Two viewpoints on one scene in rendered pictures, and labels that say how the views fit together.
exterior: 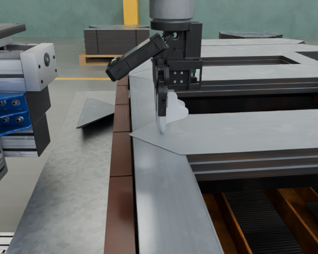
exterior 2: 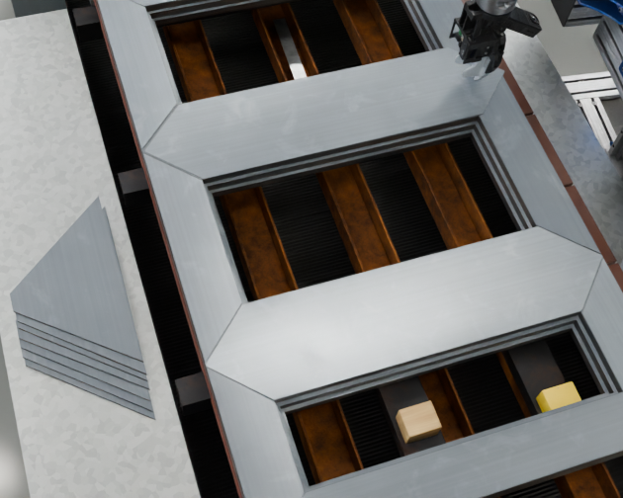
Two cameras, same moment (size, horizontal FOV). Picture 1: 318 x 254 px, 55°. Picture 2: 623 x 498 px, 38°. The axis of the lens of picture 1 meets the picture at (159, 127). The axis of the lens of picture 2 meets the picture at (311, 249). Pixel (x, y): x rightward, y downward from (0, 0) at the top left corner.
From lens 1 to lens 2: 2.10 m
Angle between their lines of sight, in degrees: 94
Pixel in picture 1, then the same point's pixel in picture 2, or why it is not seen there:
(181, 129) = (458, 86)
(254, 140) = (387, 75)
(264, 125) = (376, 106)
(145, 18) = not seen: outside the picture
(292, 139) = (352, 81)
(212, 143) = (424, 66)
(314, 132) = (327, 97)
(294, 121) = (343, 119)
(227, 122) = (414, 106)
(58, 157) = (615, 193)
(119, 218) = not seen: hidden behind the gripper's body
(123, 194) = not seen: hidden behind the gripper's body
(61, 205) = (550, 120)
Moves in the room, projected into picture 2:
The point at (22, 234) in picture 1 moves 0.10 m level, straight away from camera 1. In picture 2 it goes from (559, 86) to (592, 113)
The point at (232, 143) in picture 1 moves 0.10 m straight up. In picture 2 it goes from (406, 69) to (414, 34)
